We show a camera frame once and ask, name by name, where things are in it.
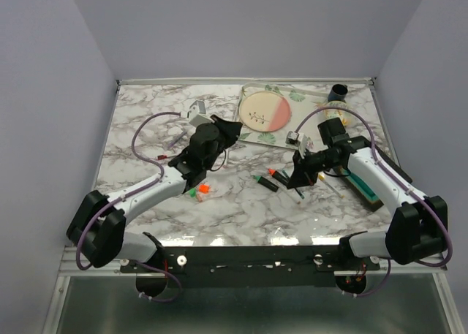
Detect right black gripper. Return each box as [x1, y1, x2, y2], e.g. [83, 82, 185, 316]
[287, 146, 341, 188]

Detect teal acrylic marker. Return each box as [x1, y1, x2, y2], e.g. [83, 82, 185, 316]
[294, 188, 305, 200]

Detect pink capped white pen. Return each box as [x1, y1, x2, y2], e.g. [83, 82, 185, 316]
[292, 194, 301, 205]

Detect orange highlighter black body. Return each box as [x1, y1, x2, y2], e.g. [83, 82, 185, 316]
[268, 168, 288, 186]

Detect green highlighter black body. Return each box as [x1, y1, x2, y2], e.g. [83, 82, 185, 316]
[252, 175, 279, 192]

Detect orange highlighter cap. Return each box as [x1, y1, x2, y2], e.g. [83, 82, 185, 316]
[198, 183, 211, 194]

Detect yellow capped marker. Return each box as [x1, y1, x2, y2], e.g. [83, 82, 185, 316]
[318, 173, 344, 199]

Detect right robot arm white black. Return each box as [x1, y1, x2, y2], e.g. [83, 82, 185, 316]
[287, 118, 450, 270]

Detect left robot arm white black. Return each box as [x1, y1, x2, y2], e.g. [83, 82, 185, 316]
[66, 115, 242, 272]

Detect purple pen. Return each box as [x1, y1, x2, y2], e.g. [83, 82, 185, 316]
[167, 131, 187, 148]

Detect red capped white pen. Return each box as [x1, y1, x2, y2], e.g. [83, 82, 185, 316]
[156, 155, 177, 161]

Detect cream and pink plate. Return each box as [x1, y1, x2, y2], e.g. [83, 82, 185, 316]
[238, 91, 292, 132]

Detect floral rectangular tray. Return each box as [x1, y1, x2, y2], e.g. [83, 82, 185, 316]
[235, 83, 328, 149]

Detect floral ceramic bowl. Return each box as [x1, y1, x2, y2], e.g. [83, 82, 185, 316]
[323, 101, 352, 126]

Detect dark framed teal tray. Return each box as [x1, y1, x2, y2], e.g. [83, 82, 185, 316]
[335, 146, 413, 211]

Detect dark blue cup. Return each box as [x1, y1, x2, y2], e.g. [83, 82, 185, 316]
[327, 84, 348, 102]

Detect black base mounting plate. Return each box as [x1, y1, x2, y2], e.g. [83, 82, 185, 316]
[120, 244, 381, 289]

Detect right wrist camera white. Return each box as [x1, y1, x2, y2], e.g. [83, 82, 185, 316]
[285, 131, 313, 159]

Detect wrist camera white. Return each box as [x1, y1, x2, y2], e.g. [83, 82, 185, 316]
[181, 100, 212, 127]
[285, 131, 313, 159]

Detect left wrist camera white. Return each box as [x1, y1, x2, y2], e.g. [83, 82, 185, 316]
[181, 100, 212, 127]

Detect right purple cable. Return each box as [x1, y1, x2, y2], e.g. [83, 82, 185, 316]
[295, 106, 454, 298]

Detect aluminium front rail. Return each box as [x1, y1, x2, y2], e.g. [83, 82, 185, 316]
[60, 243, 449, 276]

